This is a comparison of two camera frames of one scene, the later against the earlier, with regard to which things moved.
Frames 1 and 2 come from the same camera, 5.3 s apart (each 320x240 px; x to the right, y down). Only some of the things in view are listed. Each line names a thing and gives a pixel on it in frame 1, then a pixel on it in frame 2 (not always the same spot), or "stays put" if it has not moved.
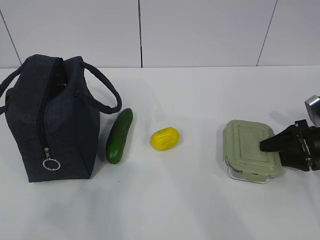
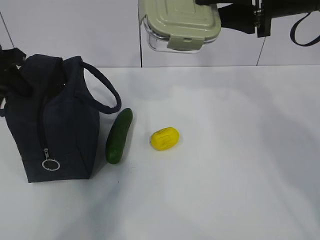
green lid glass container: x=244 y=160 to x=184 y=26
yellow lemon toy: x=165 y=139 stays put
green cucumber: x=117 y=135 stays put
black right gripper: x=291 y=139 to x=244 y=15
